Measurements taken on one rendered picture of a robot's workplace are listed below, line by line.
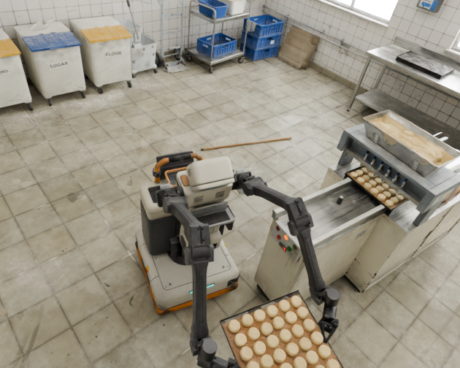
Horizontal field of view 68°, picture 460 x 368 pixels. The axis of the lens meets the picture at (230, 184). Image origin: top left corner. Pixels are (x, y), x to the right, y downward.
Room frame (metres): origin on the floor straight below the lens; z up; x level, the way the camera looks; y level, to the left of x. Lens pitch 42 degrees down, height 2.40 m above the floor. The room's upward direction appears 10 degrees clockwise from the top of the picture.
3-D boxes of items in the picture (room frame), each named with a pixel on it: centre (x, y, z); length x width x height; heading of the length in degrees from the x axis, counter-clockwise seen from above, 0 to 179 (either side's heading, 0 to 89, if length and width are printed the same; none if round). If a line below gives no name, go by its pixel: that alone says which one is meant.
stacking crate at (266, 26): (6.23, -0.10, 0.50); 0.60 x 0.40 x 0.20; 140
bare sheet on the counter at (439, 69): (4.49, -2.17, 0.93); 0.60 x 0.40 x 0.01; 48
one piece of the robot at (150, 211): (1.61, 0.29, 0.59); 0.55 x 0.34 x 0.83; 122
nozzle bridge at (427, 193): (1.93, -1.07, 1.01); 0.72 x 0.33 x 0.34; 40
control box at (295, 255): (1.37, -0.40, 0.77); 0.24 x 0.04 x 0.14; 40
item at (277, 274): (1.60, -0.68, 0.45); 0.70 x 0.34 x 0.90; 130
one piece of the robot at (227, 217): (1.28, 0.08, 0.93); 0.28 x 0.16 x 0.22; 122
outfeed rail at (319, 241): (1.89, -1.25, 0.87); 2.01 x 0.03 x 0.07; 130
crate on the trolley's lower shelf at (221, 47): (5.58, 0.59, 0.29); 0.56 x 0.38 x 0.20; 145
